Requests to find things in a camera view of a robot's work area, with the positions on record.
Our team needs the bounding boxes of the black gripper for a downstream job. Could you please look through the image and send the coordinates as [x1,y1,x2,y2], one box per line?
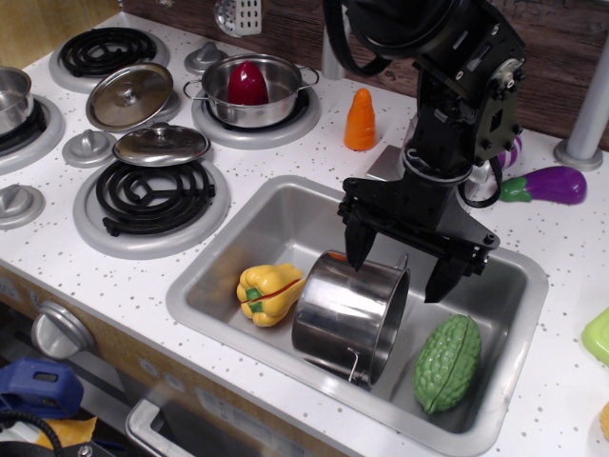
[338,177,500,303]

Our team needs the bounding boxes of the steel pot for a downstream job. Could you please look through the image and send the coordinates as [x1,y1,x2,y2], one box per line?
[183,53,320,129]
[291,250,410,388]
[0,66,34,135]

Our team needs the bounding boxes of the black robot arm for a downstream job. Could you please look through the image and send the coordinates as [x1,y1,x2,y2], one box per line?
[324,1,525,303]

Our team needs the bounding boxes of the stainless steel sink basin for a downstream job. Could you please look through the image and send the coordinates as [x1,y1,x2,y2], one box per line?
[167,176,548,456]

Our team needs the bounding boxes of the steel pot on burner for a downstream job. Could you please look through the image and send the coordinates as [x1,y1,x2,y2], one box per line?
[183,53,320,129]

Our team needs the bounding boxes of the domed steel pot lid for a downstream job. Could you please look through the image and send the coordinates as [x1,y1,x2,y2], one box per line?
[113,122,210,168]

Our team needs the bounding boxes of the flat steel pot lid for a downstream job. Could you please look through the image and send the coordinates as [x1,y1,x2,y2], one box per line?
[86,63,173,132]

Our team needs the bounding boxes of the silver toy faucet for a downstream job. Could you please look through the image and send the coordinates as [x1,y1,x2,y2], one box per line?
[322,28,501,208]

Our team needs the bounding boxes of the green toy bitter melon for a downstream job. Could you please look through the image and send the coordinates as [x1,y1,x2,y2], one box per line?
[412,315,481,414]

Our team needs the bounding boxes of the orange toy carrot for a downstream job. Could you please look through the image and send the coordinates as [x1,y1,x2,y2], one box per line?
[344,89,376,151]

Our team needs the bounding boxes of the yellow toy bell pepper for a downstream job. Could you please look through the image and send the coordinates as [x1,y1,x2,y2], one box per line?
[236,263,305,328]

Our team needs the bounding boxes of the purple white toy onion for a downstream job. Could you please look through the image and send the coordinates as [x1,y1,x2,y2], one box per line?
[497,135,522,170]

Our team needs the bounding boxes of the purple toy eggplant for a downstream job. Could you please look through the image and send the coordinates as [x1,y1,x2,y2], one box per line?
[500,166,587,205]

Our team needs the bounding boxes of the grey support pole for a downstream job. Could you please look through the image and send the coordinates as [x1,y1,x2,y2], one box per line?
[554,40,608,171]

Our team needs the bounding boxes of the light green plastic container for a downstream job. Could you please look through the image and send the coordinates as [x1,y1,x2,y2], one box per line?
[581,308,609,366]

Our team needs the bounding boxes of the dark red toy pepper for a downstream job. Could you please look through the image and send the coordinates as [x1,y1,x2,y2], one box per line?
[227,60,269,106]

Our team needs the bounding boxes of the yellow toy at right edge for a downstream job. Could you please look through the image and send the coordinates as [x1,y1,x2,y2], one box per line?
[599,404,609,440]

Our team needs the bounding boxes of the front black coil burner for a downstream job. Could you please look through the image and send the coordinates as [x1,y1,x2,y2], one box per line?
[73,159,229,260]

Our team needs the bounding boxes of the grey stove knob back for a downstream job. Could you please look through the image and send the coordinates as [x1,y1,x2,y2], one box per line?
[184,42,227,75]

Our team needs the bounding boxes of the grey stove knob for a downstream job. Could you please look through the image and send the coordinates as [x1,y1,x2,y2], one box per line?
[184,42,227,75]
[62,129,117,169]
[1,184,46,229]

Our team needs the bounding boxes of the hanging steel slotted utensil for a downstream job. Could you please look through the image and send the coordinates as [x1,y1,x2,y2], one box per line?
[214,0,264,38]

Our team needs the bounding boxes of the grey stove knob centre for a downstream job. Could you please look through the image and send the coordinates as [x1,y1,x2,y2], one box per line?
[62,129,117,169]

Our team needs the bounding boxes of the grey oven front knob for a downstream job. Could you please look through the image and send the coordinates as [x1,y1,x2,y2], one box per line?
[30,301,95,360]

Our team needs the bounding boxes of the yellow cloth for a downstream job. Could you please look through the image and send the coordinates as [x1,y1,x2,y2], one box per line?
[45,416,97,447]

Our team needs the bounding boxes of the blue clamp tool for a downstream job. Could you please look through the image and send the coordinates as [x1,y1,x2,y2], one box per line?
[1,357,84,419]

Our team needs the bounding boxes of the back left coil burner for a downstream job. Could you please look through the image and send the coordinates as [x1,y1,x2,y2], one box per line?
[49,27,169,94]

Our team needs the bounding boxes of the grey stove knob left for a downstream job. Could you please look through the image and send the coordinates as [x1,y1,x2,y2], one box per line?
[1,184,46,229]

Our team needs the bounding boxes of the back right grey burner ring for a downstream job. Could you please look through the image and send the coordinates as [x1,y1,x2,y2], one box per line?
[190,85,322,150]

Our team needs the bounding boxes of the grey burner ring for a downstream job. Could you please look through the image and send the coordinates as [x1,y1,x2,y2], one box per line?
[190,85,322,150]
[0,93,66,176]

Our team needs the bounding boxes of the silver oven door handle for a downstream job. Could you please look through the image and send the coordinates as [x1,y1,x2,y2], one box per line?
[125,399,227,456]

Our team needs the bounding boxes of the left grey burner ring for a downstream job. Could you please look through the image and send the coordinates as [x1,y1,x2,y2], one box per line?
[0,93,66,176]

